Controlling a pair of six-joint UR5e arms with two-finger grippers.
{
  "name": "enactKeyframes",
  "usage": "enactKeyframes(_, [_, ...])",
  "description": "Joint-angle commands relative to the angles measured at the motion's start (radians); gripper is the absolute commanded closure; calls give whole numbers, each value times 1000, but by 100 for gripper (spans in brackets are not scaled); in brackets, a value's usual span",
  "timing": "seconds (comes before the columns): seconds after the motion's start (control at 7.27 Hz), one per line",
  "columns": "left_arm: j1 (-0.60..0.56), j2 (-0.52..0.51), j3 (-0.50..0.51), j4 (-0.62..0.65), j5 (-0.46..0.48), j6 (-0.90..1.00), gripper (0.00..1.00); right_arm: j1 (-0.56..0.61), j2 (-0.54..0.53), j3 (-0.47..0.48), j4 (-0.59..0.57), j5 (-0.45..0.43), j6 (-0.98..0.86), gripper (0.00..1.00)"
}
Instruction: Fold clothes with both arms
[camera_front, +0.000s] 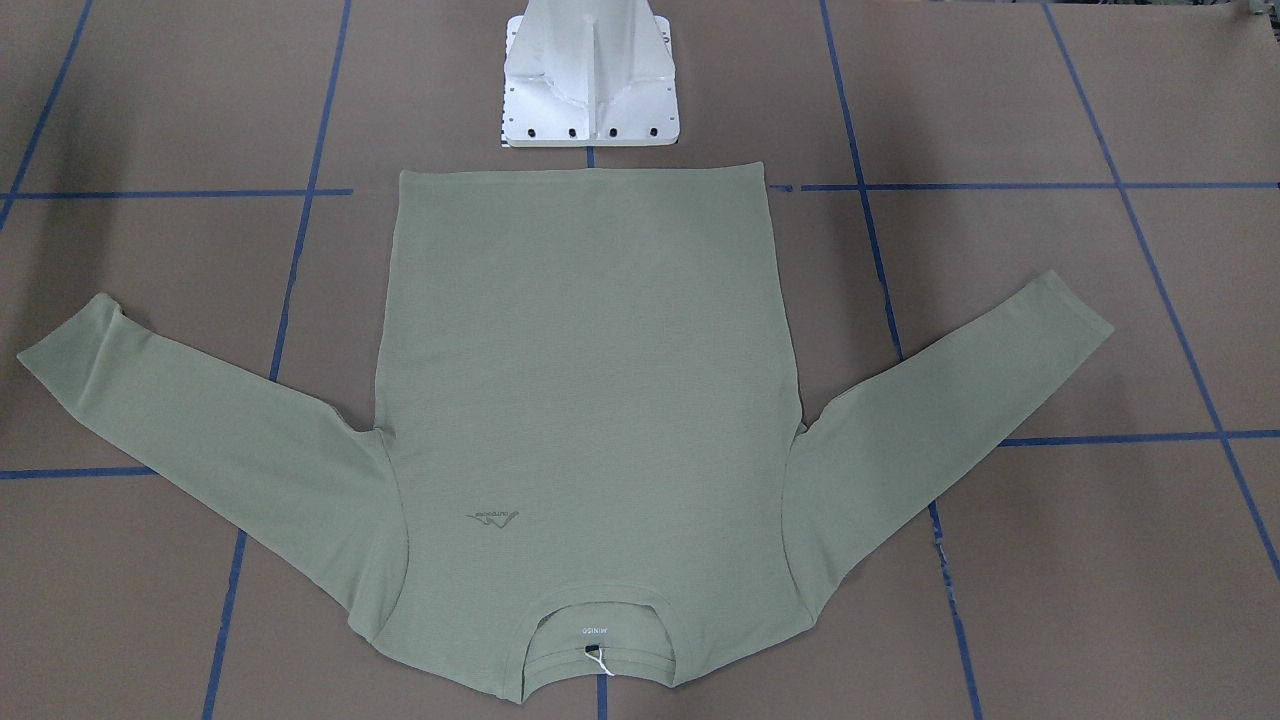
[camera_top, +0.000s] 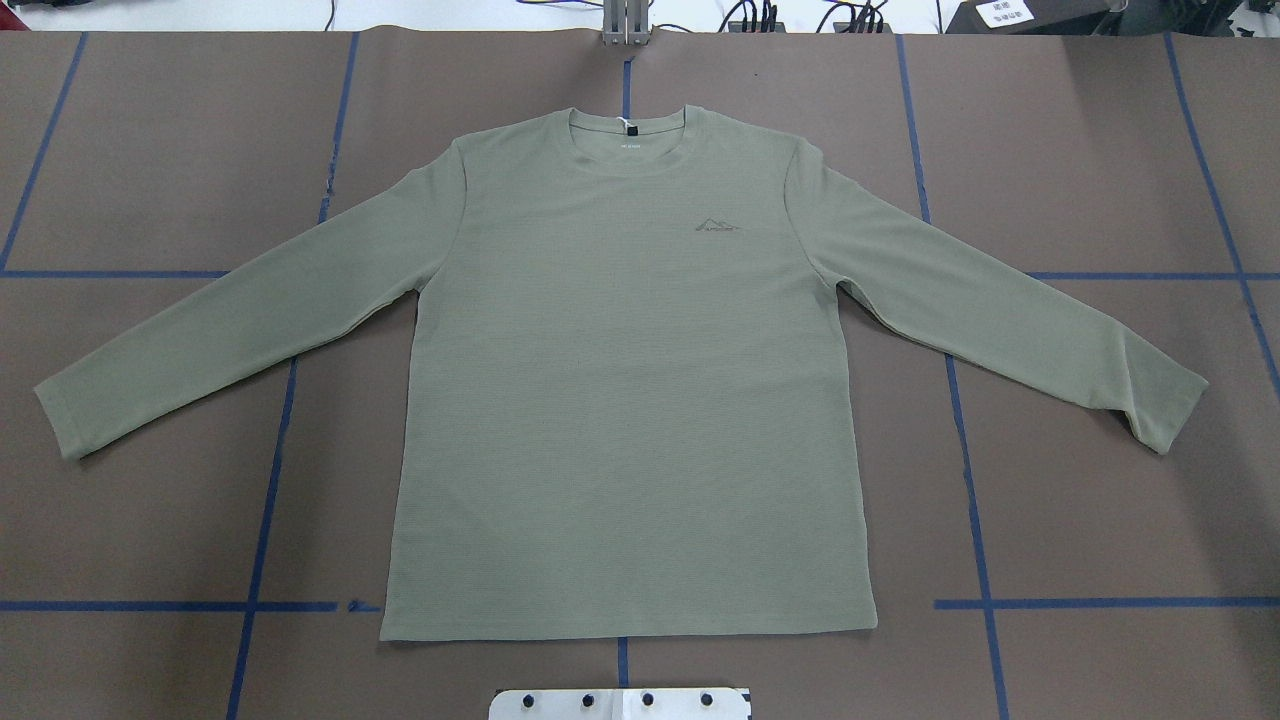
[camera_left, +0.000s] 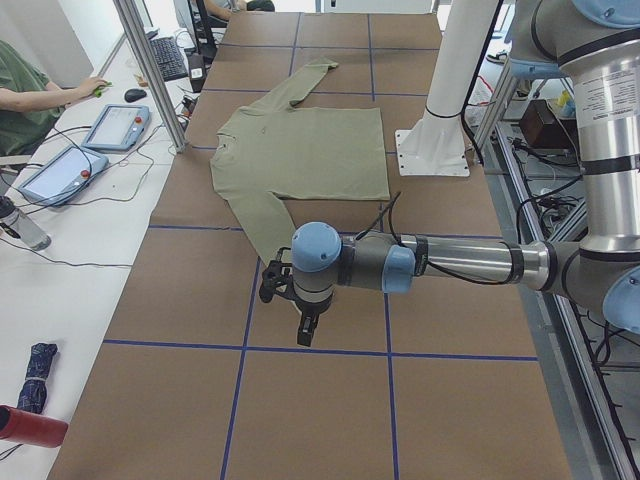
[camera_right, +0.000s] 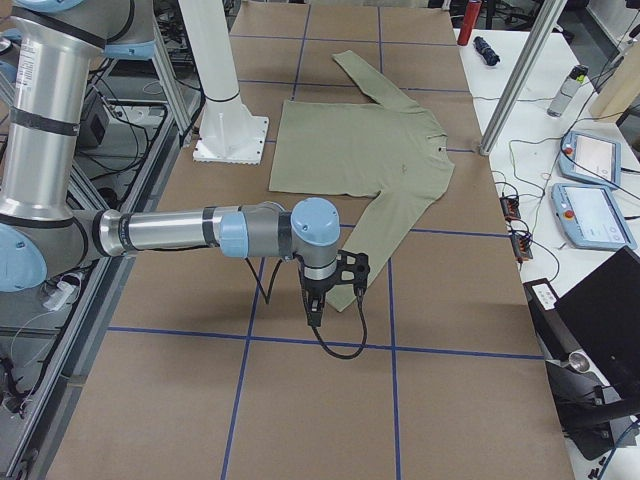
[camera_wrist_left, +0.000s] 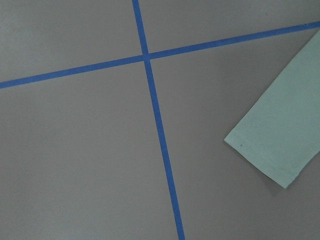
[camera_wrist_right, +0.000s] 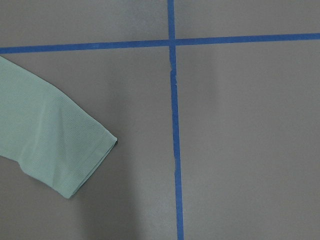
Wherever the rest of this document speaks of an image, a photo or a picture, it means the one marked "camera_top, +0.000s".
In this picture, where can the olive green long-sleeve shirt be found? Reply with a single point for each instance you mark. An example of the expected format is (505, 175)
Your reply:
(628, 410)

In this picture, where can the brown paper table cover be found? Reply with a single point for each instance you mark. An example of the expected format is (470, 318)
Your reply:
(1031, 560)

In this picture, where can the black box with label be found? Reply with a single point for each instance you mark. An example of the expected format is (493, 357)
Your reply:
(1027, 18)

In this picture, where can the aluminium frame post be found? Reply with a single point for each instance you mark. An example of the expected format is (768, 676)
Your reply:
(626, 22)

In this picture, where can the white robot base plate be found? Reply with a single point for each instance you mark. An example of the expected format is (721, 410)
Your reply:
(623, 703)

